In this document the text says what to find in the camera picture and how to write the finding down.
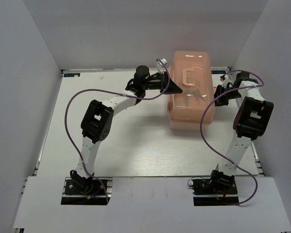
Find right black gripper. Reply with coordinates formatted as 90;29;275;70
207;84;242;107

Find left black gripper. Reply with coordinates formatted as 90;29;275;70
143;70;182;94

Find pink plastic toolbox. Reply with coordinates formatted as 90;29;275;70
168;51;214;131

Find yellow needle-nose pliers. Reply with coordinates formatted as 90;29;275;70
182;88;191;107

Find yellow side cutter pliers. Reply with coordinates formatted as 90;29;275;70
193;89;205;101

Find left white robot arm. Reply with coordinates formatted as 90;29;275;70
70;66;182;194

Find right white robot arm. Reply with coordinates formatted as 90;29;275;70
209;71;274;194

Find right blue table label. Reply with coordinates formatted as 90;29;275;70
211;70;226;75

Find blue table label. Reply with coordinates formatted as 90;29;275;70
211;70;226;75
64;73;81;78

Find left blue table label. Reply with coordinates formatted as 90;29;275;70
64;73;81;78

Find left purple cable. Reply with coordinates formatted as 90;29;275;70
65;58;171;204

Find purple cable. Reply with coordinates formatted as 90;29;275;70
65;58;171;204
199;70;265;206

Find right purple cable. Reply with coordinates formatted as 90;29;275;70
199;70;265;206

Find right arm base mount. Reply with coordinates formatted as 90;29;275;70
187;177;239;207

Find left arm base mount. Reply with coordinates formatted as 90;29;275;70
61;178;113;206

